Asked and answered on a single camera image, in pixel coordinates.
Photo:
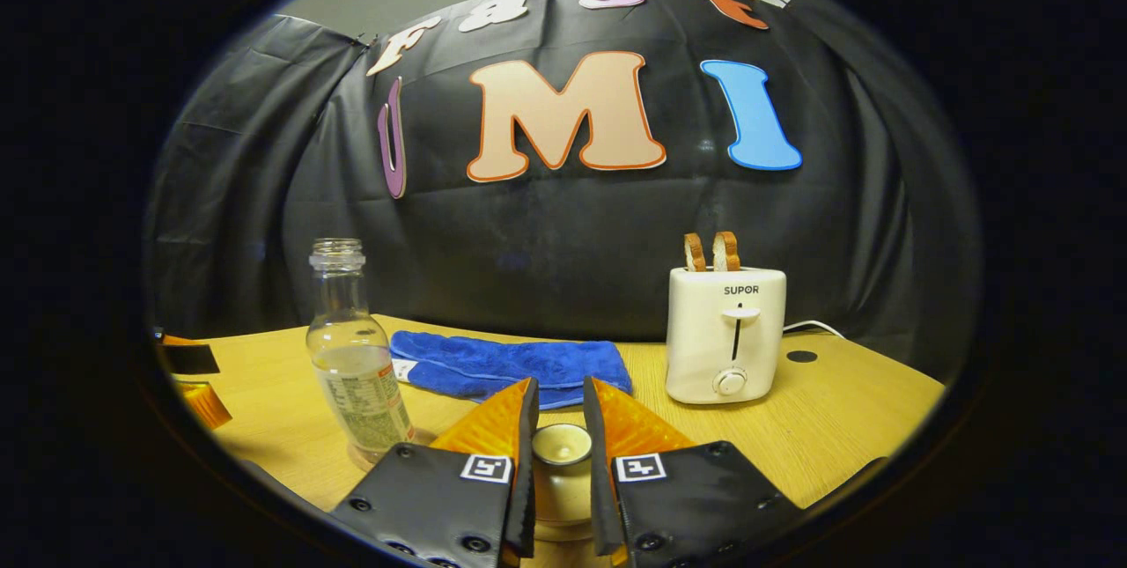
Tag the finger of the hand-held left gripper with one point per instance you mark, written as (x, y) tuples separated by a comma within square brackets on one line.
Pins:
[(192, 359), (207, 405)]

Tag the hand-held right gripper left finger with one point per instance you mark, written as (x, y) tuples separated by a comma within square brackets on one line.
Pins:
[(526, 489)]

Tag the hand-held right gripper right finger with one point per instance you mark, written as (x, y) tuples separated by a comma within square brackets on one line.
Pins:
[(599, 493)]

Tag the yellow teacup lid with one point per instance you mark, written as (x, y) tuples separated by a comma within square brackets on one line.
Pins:
[(562, 489)]

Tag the clear water bottle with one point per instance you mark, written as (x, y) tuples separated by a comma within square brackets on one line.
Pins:
[(352, 374)]

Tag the round wooden coaster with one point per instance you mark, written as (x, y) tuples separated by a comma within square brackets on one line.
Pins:
[(361, 460)]

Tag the blue towel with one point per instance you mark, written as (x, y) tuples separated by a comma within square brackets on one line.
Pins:
[(511, 361)]

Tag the cream toaster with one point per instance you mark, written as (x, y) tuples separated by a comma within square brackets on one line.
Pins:
[(696, 330)]

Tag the black backdrop cloth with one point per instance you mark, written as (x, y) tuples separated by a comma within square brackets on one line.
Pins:
[(546, 233)]

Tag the toast slice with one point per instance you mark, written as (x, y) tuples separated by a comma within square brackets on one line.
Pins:
[(726, 251), (695, 253)]

